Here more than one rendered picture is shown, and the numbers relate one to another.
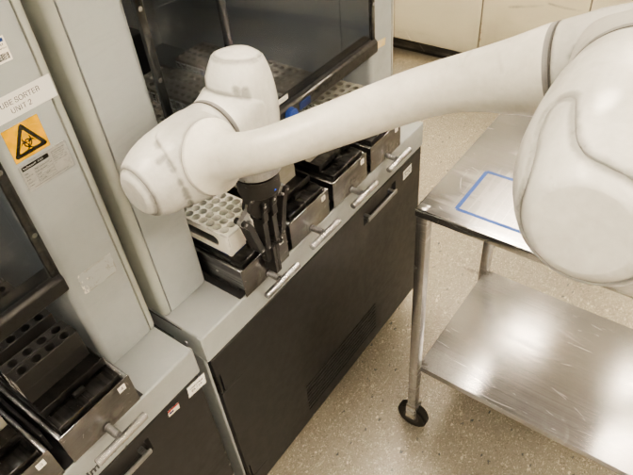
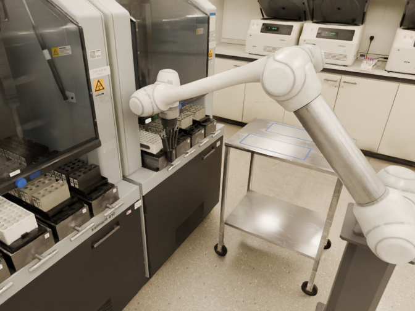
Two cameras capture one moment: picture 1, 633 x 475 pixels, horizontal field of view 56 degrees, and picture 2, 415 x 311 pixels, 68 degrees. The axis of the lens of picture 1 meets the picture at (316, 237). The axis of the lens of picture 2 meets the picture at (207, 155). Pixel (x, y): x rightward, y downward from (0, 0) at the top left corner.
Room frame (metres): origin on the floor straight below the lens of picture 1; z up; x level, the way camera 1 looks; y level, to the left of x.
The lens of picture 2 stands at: (-0.52, 0.17, 1.52)
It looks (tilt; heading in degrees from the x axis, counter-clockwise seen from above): 28 degrees down; 348
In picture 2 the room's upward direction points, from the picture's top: 2 degrees clockwise
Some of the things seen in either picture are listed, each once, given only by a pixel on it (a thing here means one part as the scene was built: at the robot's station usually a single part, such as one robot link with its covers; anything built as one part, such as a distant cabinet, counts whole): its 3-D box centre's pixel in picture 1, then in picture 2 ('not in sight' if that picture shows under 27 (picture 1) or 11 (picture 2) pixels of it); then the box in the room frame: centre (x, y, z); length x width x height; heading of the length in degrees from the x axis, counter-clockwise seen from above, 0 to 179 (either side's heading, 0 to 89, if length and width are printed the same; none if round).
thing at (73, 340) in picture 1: (50, 364); (88, 178); (0.57, 0.43, 0.85); 0.12 x 0.02 x 0.06; 140
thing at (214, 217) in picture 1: (192, 208); (138, 139); (0.94, 0.24, 0.83); 0.30 x 0.10 x 0.06; 50
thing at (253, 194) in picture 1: (260, 191); (169, 125); (0.81, 0.09, 0.96); 0.08 x 0.07 x 0.09; 140
